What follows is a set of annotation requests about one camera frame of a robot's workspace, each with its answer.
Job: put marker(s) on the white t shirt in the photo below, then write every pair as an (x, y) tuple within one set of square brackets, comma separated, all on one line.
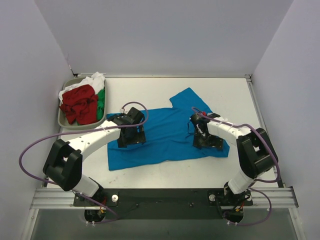
[(96, 81)]

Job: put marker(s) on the red t shirt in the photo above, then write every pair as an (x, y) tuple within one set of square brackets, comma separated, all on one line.
[(80, 105)]

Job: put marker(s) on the grey plastic bin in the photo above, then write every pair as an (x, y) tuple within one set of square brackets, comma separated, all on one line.
[(61, 117)]

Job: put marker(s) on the aluminium front rail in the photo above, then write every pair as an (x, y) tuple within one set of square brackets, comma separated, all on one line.
[(54, 198)]

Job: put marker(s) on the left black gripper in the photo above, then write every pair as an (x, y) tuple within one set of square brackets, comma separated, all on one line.
[(132, 139)]

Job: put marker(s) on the green t shirt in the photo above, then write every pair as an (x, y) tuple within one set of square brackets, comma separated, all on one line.
[(101, 96)]

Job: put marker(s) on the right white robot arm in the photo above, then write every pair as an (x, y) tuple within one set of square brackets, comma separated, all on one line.
[(256, 154)]

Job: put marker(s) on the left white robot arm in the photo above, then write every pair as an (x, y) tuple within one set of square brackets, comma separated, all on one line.
[(65, 160)]

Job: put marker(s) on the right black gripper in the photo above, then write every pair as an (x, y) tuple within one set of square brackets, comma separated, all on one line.
[(207, 142)]

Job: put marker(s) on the blue t shirt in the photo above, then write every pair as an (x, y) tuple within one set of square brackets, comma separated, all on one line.
[(169, 137)]

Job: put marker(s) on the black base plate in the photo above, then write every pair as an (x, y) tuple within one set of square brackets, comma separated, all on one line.
[(164, 203)]

